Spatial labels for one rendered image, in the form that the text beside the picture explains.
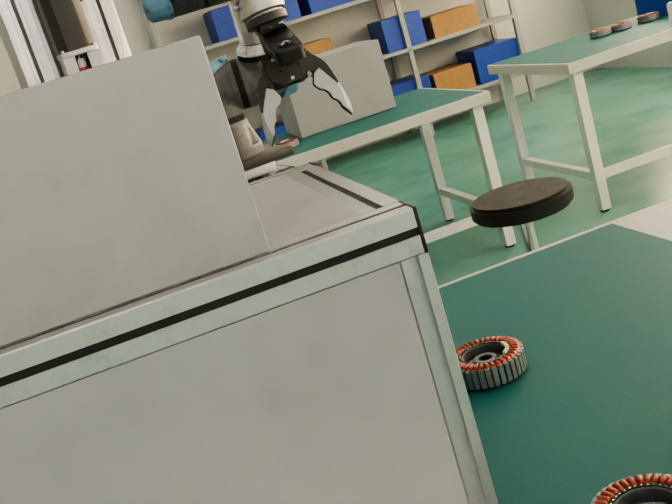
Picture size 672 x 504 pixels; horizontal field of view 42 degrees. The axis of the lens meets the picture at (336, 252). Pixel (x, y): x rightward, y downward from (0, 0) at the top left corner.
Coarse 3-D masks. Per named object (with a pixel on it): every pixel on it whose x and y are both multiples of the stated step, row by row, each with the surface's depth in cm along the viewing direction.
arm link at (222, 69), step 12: (216, 60) 199; (228, 60) 203; (216, 72) 199; (228, 72) 200; (216, 84) 199; (228, 84) 199; (240, 84) 200; (228, 96) 200; (240, 96) 201; (228, 108) 201; (240, 108) 204
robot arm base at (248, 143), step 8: (232, 120) 202; (240, 120) 203; (232, 128) 202; (240, 128) 203; (248, 128) 205; (240, 136) 202; (248, 136) 204; (256, 136) 207; (240, 144) 202; (248, 144) 203; (256, 144) 205; (240, 152) 202; (248, 152) 203; (256, 152) 204
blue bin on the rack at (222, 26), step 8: (216, 8) 710; (224, 8) 712; (208, 16) 723; (216, 16) 711; (224, 16) 713; (208, 24) 737; (216, 24) 712; (224, 24) 714; (232, 24) 716; (208, 32) 751; (216, 32) 714; (224, 32) 715; (232, 32) 717; (216, 40) 728; (224, 40) 716
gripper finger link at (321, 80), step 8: (320, 72) 144; (320, 80) 144; (328, 80) 144; (320, 88) 144; (328, 88) 144; (336, 88) 145; (336, 96) 145; (344, 96) 145; (344, 104) 145; (352, 112) 146
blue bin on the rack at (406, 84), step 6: (402, 78) 794; (408, 78) 779; (420, 78) 764; (426, 78) 765; (390, 84) 776; (396, 84) 762; (402, 84) 761; (408, 84) 762; (414, 84) 763; (426, 84) 766; (396, 90) 760; (402, 90) 762; (408, 90) 763
